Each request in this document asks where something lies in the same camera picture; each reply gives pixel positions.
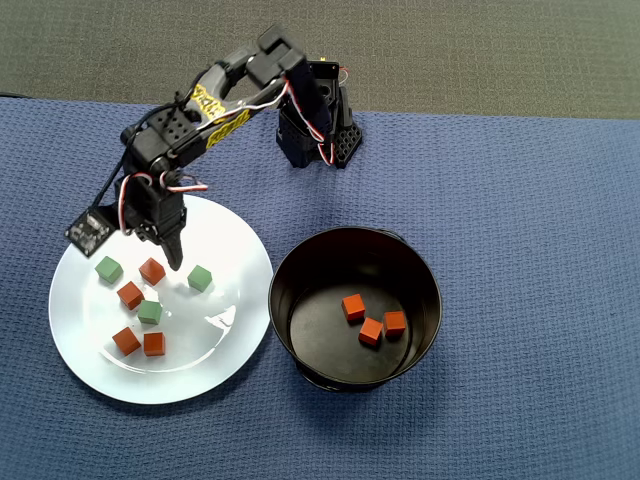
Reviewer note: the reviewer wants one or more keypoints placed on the green cube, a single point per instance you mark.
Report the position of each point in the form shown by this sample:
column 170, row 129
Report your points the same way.
column 109, row 269
column 199, row 278
column 150, row 312

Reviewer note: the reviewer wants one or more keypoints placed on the black metal bucket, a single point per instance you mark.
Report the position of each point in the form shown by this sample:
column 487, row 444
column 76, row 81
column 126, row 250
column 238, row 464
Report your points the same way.
column 350, row 260

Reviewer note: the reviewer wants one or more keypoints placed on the red cube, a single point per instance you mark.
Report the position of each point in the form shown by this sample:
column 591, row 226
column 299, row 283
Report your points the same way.
column 130, row 295
column 126, row 341
column 353, row 306
column 154, row 344
column 394, row 323
column 370, row 331
column 152, row 271

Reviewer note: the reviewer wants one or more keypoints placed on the white round plate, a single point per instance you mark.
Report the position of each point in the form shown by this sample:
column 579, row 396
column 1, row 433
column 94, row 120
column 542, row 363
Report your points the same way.
column 200, row 360

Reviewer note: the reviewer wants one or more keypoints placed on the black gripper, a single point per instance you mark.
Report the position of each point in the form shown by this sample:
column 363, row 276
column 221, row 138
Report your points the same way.
column 169, row 235

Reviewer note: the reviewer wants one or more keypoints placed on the blue woven table cloth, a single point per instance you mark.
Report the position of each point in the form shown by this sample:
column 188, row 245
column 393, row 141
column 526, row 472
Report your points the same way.
column 500, row 250

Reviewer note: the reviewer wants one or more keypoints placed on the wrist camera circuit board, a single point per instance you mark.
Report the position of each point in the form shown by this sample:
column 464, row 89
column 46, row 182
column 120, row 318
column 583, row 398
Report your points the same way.
column 89, row 234

